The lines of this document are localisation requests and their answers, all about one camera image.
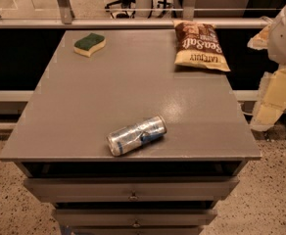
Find metal railing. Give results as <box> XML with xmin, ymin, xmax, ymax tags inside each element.
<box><xmin>0</xmin><ymin>0</ymin><xmax>286</xmax><ymax>29</ymax></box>

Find silver redbull can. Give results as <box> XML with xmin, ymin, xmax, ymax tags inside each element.
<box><xmin>107</xmin><ymin>116</ymin><xmax>167</xmax><ymax>157</ymax></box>

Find grey drawer cabinet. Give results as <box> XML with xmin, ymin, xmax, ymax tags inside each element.
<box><xmin>1</xmin><ymin>30</ymin><xmax>261</xmax><ymax>235</ymax></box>

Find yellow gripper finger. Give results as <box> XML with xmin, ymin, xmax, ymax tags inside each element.
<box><xmin>250</xmin><ymin>66</ymin><xmax>286</xmax><ymax>131</ymax></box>
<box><xmin>247</xmin><ymin>24</ymin><xmax>270</xmax><ymax>50</ymax></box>

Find black office chair base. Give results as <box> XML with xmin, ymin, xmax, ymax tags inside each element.
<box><xmin>105</xmin><ymin>0</ymin><xmax>135</xmax><ymax>19</ymax></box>

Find green and yellow sponge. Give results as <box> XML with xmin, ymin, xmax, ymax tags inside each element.
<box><xmin>73</xmin><ymin>33</ymin><xmax>106</xmax><ymax>57</ymax></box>

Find sea salt chips bag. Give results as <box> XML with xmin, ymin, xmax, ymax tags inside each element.
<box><xmin>173</xmin><ymin>21</ymin><xmax>230</xmax><ymax>72</ymax></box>

